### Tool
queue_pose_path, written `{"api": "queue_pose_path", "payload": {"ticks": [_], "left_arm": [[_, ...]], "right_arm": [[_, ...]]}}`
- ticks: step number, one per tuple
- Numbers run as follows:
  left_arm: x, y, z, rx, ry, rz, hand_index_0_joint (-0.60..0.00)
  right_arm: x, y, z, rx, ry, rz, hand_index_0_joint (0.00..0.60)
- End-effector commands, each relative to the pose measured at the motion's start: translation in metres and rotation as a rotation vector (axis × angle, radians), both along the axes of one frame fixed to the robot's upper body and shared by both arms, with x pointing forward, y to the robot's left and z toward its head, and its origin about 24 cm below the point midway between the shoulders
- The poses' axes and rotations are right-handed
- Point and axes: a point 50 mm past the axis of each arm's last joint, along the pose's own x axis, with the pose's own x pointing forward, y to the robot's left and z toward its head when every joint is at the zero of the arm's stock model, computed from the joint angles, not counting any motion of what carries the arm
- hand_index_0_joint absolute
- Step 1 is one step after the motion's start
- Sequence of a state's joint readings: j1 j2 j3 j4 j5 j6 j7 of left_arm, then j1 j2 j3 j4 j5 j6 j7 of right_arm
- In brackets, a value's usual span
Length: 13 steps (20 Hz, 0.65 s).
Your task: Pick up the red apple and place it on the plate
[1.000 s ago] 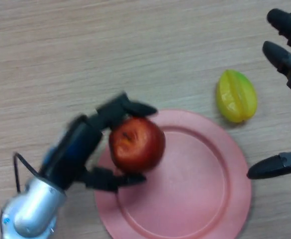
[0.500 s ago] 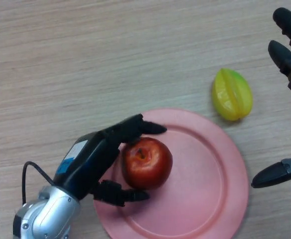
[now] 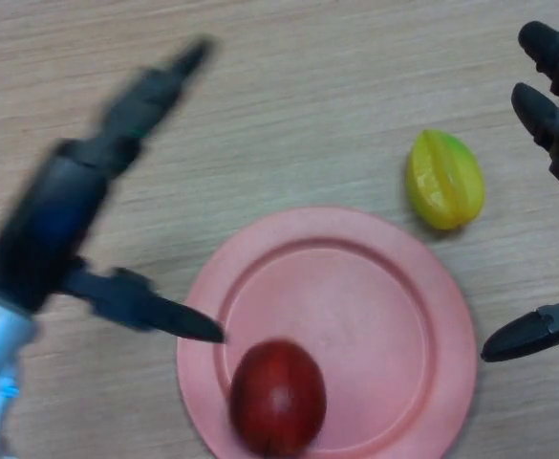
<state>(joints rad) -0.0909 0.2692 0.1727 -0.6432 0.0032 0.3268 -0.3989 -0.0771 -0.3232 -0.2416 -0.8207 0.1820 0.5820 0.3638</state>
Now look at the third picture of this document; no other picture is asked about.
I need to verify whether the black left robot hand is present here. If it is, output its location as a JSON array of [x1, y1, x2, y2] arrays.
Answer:
[[0, 35, 226, 345]]

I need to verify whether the red apple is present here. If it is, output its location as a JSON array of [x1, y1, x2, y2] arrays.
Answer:
[[228, 338, 329, 456]]

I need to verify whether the yellow green starfruit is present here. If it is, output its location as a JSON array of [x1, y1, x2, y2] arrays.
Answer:
[[405, 128, 486, 231]]

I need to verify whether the pink round plate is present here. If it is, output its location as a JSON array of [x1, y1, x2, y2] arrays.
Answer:
[[176, 206, 479, 456]]

